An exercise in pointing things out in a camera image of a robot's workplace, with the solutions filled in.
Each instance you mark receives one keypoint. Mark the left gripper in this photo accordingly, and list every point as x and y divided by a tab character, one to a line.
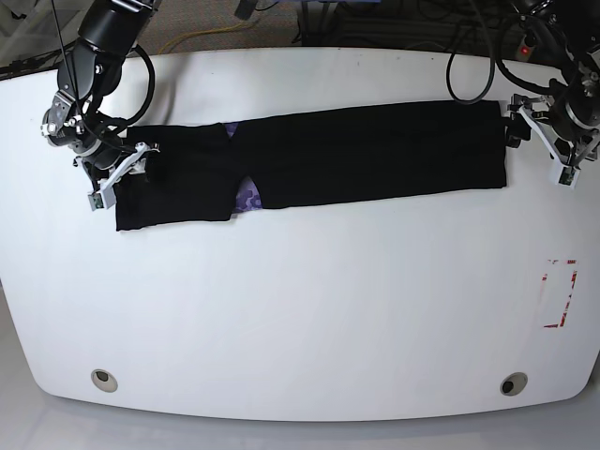
573	116

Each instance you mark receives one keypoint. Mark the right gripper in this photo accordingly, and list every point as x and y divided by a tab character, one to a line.
96	159

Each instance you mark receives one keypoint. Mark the black T-shirt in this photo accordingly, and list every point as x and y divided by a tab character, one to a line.
315	158

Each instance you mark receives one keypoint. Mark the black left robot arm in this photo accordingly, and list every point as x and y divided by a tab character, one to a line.
568	36

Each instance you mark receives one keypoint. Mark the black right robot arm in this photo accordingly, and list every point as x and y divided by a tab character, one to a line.
90	71

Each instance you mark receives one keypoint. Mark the black power strip red light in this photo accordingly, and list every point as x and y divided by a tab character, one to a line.
526	46

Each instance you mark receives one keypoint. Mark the black tripod rod on floor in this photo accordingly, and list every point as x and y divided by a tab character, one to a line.
29	64

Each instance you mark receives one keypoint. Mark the red tape rectangle marking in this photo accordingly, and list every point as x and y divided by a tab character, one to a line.
556	292

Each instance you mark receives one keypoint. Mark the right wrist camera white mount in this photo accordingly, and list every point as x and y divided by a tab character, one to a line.
103	196

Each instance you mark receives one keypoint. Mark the left table cable grommet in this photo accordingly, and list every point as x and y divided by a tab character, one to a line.
104	381

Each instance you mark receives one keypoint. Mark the table cable grommet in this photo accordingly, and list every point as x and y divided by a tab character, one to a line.
514	384
104	381

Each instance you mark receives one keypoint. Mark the right table cable grommet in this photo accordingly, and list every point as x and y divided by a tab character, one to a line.
514	384

